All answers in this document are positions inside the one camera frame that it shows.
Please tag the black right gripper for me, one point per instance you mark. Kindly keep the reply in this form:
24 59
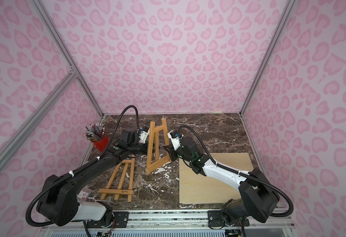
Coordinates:
173 152

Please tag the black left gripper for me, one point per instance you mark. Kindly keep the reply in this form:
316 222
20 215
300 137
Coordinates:
143 147

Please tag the small wooden easel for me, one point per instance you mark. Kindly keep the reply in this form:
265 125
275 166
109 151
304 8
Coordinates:
121 181
158 138

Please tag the light wooden board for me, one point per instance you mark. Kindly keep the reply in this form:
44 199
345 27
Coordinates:
197 189

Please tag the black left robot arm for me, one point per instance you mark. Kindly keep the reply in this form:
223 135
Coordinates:
57 203

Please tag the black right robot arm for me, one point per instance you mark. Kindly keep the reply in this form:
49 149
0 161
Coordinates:
257 199

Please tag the red pencil cup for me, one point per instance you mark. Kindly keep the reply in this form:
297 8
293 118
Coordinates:
102 144

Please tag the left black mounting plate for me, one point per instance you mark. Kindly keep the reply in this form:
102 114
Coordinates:
117 219

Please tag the black mounting plate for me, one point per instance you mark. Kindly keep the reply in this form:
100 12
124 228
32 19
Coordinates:
117 219
218 220

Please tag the small clear plastic box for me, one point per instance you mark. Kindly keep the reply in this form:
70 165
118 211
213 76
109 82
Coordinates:
84 194

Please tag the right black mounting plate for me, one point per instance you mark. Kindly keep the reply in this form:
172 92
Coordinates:
218 220

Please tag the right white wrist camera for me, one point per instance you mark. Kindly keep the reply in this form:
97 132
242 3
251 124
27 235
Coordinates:
175 138

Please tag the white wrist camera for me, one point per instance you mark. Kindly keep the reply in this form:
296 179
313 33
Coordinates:
175 138
143 134

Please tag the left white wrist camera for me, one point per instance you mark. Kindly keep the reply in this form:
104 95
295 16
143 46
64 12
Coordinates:
143 134

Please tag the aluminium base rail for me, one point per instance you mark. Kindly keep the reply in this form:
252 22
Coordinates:
174 223

